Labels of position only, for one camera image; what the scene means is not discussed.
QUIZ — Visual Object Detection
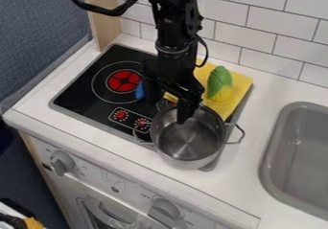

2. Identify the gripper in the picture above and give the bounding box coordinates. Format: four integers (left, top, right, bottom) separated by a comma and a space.
140, 42, 207, 126

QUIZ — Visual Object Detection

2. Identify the silver pot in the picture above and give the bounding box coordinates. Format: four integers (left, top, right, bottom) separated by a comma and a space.
131, 103, 247, 171

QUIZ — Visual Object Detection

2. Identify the green and yellow toy corn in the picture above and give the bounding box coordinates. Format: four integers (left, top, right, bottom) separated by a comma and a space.
206, 65, 236, 103

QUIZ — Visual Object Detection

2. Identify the yellow cloth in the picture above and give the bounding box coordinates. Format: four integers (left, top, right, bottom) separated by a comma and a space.
162, 57, 255, 123

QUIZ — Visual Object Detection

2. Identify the toy stove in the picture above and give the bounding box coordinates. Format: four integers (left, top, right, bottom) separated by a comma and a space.
47, 43, 254, 173

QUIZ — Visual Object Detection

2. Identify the toy sink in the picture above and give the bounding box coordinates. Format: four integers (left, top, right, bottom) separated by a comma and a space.
257, 101, 328, 221

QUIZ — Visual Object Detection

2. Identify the black cable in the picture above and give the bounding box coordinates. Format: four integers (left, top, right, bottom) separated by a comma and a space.
58, 0, 141, 17

